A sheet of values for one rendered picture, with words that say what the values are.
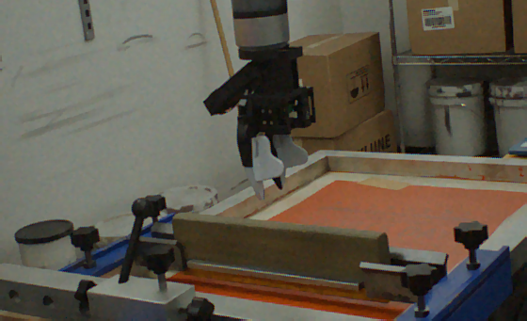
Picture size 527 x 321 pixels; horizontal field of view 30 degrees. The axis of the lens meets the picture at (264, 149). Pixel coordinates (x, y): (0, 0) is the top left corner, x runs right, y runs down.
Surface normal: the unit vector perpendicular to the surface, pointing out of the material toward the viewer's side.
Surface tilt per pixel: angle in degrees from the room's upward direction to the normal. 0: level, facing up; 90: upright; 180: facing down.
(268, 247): 90
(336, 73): 90
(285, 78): 90
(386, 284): 90
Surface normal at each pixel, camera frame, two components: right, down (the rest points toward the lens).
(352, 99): 0.86, 0.03
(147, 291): -0.12, -0.96
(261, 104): -0.55, 0.26
